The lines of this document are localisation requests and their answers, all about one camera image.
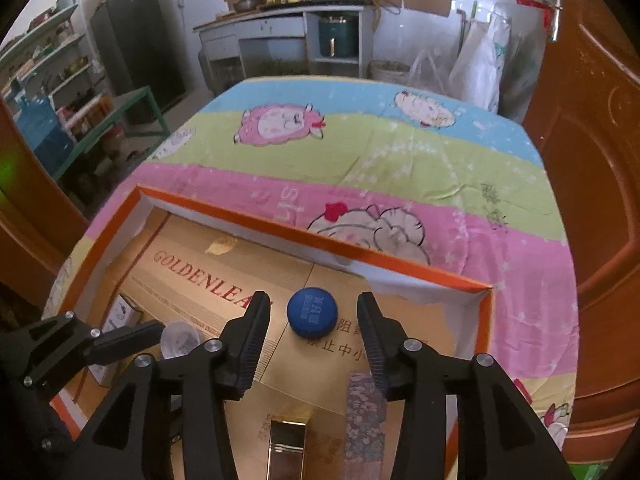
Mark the blue bottle cap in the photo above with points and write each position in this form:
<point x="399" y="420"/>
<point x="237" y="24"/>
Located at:
<point x="311" y="311"/>

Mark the brown wooden door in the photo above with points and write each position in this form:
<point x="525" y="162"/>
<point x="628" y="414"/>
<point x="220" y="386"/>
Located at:
<point x="590" y="160"/>

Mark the white kitchen cabinet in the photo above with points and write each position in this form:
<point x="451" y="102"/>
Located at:
<point x="260" y="35"/>

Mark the white storage shelf rack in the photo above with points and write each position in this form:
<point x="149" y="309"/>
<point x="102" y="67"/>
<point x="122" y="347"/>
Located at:
<point x="55" y="55"/>

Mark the woven basket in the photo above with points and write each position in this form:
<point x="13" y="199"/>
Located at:
<point x="389" y="70"/>

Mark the orange rimmed shallow box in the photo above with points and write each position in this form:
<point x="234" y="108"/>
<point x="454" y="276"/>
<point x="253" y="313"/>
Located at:
<point x="415" y="290"/>

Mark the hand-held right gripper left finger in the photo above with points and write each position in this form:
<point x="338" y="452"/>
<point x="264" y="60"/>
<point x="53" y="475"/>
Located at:
<point x="252" y="347"/>

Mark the white bottle cap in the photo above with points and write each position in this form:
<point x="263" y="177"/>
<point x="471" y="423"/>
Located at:
<point x="177" y="337"/>

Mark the large white sack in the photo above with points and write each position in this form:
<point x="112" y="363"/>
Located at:
<point x="480" y="65"/>

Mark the brown wooden door frame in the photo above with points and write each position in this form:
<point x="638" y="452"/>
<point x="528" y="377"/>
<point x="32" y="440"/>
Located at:
<point x="30" y="220"/>

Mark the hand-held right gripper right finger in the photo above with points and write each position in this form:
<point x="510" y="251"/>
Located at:
<point x="376" y="347"/>

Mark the floral patterned bar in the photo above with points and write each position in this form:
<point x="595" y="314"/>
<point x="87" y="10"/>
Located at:
<point x="365" y="425"/>

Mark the green metal frame bench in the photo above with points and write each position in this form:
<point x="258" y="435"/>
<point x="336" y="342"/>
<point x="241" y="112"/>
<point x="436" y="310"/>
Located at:
<point x="145" y="97"/>

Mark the blue plastic crate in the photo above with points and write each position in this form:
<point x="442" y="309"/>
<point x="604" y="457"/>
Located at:
<point x="40" y="125"/>

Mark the cartoon printed tablecloth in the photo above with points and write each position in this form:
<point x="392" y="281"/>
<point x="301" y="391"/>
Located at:
<point x="400" y="170"/>

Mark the white cartoon printed box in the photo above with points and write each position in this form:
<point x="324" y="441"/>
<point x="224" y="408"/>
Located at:
<point x="125" y="310"/>

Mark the dark grey refrigerator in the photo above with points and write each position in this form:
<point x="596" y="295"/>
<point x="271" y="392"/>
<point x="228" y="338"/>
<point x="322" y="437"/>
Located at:
<point x="140" y="50"/>

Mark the green air fryer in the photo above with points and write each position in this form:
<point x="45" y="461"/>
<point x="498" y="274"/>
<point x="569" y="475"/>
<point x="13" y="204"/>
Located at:
<point x="339" y="35"/>

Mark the red ribbon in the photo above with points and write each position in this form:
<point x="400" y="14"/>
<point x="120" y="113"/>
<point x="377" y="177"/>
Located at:
<point x="532" y="2"/>

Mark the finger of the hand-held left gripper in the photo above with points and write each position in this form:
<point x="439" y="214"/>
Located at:
<point x="125" y="341"/>

